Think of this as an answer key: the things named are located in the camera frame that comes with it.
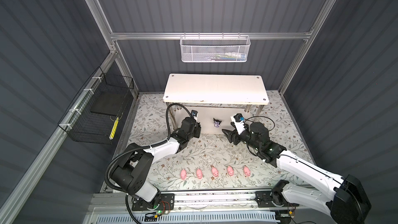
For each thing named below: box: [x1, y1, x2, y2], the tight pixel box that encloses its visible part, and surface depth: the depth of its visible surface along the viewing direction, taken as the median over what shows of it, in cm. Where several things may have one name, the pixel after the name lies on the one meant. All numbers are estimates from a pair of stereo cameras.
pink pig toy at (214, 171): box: [211, 166, 220, 178], surface depth 83 cm
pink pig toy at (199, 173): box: [196, 168, 203, 179], surface depth 82 cm
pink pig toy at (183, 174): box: [180, 169, 188, 180], surface depth 82 cm
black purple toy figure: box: [212, 117, 222, 128], surface depth 92 cm
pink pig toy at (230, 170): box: [226, 165, 235, 177], surface depth 84 cm
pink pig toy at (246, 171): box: [243, 165, 251, 177], surface depth 84 cm
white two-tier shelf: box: [162, 73, 270, 135], surface depth 79 cm
